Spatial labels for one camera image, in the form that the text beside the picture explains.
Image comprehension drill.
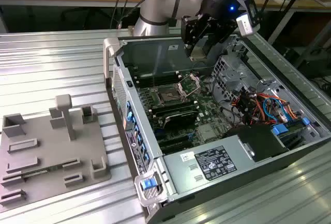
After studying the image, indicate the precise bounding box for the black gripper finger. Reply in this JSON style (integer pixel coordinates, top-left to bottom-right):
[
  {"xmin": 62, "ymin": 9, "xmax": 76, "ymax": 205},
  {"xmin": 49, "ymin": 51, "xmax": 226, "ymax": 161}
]
[
  {"xmin": 203, "ymin": 20, "xmax": 229, "ymax": 57},
  {"xmin": 180, "ymin": 18, "xmax": 202, "ymax": 59}
]

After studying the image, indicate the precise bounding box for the silver topped CPU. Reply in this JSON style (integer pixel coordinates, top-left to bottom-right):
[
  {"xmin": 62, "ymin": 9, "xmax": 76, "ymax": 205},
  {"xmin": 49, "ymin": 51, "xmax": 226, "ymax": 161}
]
[{"xmin": 190, "ymin": 48, "xmax": 208, "ymax": 61}]

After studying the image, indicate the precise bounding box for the metal socket cover frame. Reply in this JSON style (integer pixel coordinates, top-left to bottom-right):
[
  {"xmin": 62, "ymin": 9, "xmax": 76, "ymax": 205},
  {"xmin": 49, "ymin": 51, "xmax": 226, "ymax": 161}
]
[{"xmin": 177, "ymin": 74, "xmax": 202, "ymax": 97}]

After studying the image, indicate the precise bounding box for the CPU socket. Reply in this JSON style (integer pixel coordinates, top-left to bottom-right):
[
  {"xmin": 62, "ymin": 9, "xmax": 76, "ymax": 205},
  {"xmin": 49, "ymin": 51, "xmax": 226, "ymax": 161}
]
[{"xmin": 154, "ymin": 87, "xmax": 182, "ymax": 106}]

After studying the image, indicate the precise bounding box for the metal drive cage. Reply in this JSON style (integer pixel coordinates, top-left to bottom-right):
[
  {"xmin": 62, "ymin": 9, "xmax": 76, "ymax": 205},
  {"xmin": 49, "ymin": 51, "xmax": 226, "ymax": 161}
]
[{"xmin": 210, "ymin": 36, "xmax": 262, "ymax": 106}]

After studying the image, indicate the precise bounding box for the green motherboard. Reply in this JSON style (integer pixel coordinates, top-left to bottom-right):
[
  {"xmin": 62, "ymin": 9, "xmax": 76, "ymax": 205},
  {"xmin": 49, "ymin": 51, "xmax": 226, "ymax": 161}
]
[{"xmin": 137, "ymin": 71, "xmax": 233, "ymax": 155}]

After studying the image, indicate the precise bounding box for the installed RAM stick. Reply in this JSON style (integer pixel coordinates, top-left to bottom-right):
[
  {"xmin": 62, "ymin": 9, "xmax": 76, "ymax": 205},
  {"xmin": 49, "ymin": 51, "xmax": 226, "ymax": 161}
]
[{"xmin": 151, "ymin": 100, "xmax": 200, "ymax": 117}]

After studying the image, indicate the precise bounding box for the black graphics card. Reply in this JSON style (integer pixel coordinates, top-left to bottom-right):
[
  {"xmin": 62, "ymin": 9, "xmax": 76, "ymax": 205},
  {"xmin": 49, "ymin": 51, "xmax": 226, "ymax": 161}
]
[{"xmin": 162, "ymin": 110, "xmax": 199, "ymax": 132}]

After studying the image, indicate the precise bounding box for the open grey PC case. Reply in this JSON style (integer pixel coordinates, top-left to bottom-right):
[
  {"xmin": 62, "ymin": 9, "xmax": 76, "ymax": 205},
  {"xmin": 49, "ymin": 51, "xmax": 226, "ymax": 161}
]
[{"xmin": 102, "ymin": 33, "xmax": 331, "ymax": 224}]

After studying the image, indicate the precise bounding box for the black plastic shroud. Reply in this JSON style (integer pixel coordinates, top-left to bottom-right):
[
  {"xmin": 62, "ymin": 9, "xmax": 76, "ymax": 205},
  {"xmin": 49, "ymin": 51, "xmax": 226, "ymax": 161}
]
[{"xmin": 223, "ymin": 125, "xmax": 290, "ymax": 163}]

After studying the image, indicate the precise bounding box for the grey power supply unit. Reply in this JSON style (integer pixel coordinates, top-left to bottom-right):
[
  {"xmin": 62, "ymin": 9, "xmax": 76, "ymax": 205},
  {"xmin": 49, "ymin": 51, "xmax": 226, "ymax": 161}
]
[{"xmin": 162, "ymin": 135, "xmax": 257, "ymax": 195}]

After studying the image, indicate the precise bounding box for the blue case latch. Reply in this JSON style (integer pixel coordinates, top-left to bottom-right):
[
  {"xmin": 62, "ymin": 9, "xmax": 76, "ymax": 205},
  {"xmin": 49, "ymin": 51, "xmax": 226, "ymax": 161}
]
[{"xmin": 141, "ymin": 179, "xmax": 156, "ymax": 190}]

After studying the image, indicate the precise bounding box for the grey plastic parts rack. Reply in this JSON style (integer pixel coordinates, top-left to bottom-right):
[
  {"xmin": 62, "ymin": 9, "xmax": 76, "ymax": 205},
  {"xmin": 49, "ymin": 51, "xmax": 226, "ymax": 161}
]
[{"xmin": 0, "ymin": 94, "xmax": 112, "ymax": 211}]

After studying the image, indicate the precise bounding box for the green RAM stick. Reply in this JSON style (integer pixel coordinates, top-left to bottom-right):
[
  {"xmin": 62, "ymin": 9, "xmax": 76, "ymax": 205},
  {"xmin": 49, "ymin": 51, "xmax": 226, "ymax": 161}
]
[{"xmin": 22, "ymin": 166, "xmax": 63, "ymax": 177}]

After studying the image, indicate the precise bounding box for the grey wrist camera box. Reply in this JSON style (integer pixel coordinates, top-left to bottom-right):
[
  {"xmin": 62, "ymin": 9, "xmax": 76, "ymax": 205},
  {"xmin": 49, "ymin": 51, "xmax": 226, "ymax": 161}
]
[{"xmin": 235, "ymin": 0, "xmax": 261, "ymax": 38}]

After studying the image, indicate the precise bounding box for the blue wire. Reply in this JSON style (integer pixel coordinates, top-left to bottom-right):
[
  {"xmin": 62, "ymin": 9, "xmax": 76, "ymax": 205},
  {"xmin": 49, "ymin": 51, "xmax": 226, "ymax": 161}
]
[{"xmin": 263, "ymin": 96, "xmax": 288, "ymax": 124}]

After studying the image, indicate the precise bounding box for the orange wire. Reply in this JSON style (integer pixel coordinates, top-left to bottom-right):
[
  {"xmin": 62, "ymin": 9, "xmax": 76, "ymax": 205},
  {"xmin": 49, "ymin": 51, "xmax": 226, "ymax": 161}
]
[{"xmin": 255, "ymin": 93, "xmax": 302, "ymax": 121}]

